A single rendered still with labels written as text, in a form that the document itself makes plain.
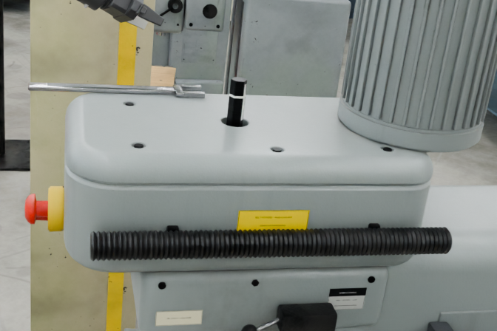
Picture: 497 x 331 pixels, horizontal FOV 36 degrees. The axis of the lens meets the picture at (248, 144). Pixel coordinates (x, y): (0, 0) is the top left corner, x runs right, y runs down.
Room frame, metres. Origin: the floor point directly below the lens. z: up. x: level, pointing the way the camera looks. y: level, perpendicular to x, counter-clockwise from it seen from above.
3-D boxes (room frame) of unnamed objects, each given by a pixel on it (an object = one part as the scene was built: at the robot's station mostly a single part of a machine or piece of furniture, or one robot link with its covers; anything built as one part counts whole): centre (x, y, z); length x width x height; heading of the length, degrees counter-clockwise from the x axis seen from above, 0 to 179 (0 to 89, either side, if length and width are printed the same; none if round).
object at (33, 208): (0.90, 0.27, 1.76); 0.04 x 0.03 x 0.04; 15
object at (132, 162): (0.96, 0.01, 1.81); 0.47 x 0.26 x 0.16; 105
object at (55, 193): (0.90, 0.24, 1.76); 0.06 x 0.02 x 0.06; 15
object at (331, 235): (0.83, -0.05, 1.79); 0.45 x 0.04 x 0.04; 105
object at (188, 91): (1.03, 0.19, 1.89); 0.24 x 0.04 x 0.01; 105
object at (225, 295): (0.97, -0.02, 1.68); 0.34 x 0.24 x 0.10; 105
